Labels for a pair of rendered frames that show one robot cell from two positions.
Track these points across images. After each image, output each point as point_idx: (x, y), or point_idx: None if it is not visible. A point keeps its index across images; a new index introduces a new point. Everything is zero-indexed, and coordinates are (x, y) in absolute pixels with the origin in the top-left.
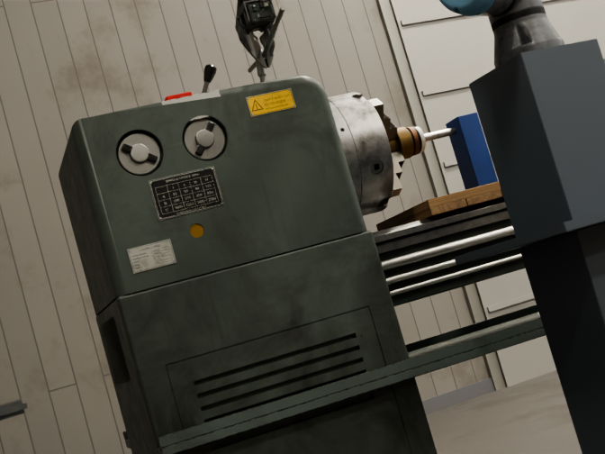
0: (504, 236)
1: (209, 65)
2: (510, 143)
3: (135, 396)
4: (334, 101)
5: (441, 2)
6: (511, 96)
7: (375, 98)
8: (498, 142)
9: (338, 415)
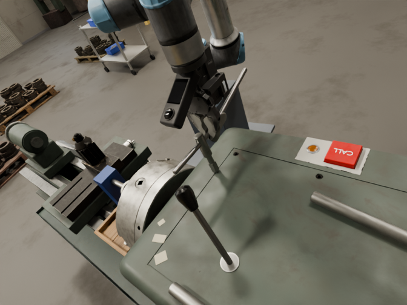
0: None
1: (188, 185)
2: (233, 122)
3: None
4: (176, 164)
5: (244, 56)
6: (234, 101)
7: (148, 162)
8: (229, 125)
9: None
